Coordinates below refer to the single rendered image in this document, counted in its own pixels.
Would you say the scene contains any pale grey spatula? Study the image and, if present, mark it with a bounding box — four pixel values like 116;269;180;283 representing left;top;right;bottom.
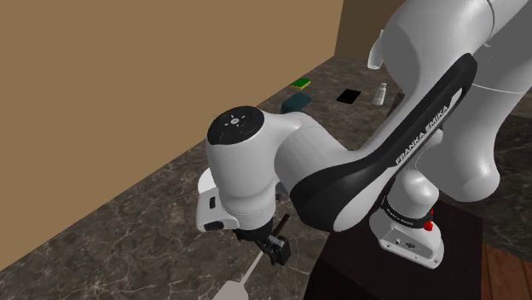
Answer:
211;250;265;300

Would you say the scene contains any dark robot stand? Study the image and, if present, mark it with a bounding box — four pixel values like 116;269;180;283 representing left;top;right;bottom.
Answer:
303;199;485;300

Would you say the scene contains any teal folded cloth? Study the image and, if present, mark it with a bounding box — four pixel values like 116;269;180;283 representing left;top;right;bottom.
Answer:
280;92;313;116

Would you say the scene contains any black phone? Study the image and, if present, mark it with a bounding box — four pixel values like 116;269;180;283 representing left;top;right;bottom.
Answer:
335;88;362;105

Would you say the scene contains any white salt shaker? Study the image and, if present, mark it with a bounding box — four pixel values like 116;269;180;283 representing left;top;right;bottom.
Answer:
372;82;389;107

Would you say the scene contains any white jug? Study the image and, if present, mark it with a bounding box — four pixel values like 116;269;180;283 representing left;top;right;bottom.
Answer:
367;28;386;71

